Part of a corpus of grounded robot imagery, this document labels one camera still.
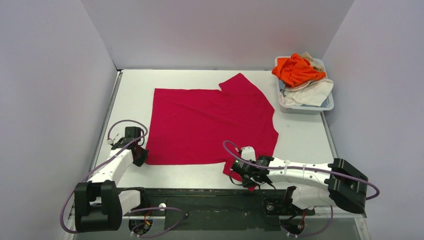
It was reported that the red t-shirt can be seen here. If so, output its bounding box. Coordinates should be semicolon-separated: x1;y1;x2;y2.
146;73;279;181

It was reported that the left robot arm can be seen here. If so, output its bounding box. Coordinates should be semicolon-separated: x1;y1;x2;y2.
74;126;150;233

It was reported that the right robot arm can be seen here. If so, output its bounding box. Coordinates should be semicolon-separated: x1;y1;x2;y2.
229;156;368;215

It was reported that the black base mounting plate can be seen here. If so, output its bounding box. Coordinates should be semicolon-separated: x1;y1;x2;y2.
115;187;350;233

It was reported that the light blue garment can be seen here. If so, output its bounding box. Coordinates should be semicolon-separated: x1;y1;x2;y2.
277;79;286;94

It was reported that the cream white t-shirt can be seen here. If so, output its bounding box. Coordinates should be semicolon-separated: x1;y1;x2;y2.
279;51;334;108

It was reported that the white plastic laundry basket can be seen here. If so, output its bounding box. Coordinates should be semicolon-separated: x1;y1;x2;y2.
277;77;334;115

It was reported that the orange t-shirt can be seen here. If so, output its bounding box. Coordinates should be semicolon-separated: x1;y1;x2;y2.
271;53;327;88

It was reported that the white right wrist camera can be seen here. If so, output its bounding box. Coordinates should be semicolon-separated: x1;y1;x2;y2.
240;146;256;162

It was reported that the aluminium rail frame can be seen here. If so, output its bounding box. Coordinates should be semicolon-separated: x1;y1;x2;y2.
72;203;371;240

